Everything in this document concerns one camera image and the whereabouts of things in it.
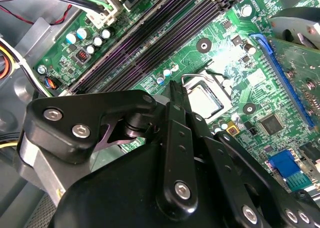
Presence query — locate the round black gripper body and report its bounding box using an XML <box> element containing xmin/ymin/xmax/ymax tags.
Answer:
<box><xmin>48</xmin><ymin>140</ymin><xmax>291</xmax><ymax>228</ymax></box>

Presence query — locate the silver CPU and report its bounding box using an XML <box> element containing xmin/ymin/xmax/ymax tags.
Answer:
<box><xmin>188</xmin><ymin>84</ymin><xmax>225</xmax><ymax>119</ymax></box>

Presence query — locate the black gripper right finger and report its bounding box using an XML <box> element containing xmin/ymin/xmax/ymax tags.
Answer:
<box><xmin>174</xmin><ymin>84</ymin><xmax>320</xmax><ymax>228</ymax></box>

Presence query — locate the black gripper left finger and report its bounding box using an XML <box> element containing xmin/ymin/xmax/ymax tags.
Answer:
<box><xmin>16</xmin><ymin>79</ymin><xmax>199</xmax><ymax>215</ymax></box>

